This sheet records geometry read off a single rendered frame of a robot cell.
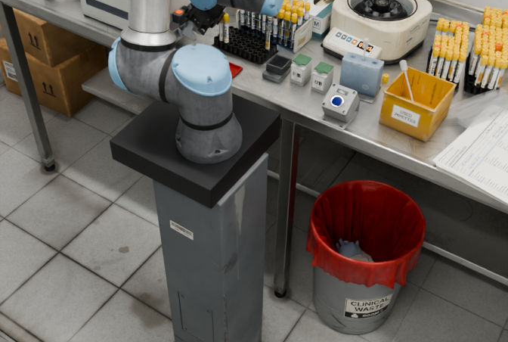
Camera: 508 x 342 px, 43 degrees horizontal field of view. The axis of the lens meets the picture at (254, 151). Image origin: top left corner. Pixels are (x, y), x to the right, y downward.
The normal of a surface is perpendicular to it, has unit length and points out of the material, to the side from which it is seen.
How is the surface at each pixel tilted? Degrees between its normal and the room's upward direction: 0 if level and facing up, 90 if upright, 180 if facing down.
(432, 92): 90
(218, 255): 90
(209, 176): 4
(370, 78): 90
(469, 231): 0
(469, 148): 0
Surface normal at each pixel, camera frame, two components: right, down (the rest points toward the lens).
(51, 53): 0.73, 0.47
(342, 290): -0.44, 0.65
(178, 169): -0.03, -0.70
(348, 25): -0.67, 0.50
